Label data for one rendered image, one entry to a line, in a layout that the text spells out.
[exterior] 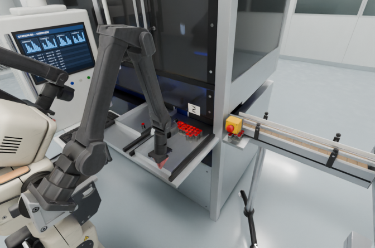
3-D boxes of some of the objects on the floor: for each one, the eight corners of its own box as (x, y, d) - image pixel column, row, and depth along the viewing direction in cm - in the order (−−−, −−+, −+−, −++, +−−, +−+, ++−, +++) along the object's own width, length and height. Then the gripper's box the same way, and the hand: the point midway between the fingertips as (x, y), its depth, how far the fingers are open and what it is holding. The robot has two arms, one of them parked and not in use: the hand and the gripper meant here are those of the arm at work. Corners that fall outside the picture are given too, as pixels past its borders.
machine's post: (213, 212, 169) (235, -187, 61) (219, 215, 166) (255, -198, 57) (209, 218, 165) (225, -200, 56) (215, 222, 162) (246, -212, 53)
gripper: (162, 134, 95) (162, 160, 102) (147, 142, 88) (147, 170, 94) (173, 139, 92) (172, 166, 98) (158, 149, 84) (157, 177, 90)
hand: (159, 166), depth 96 cm, fingers closed
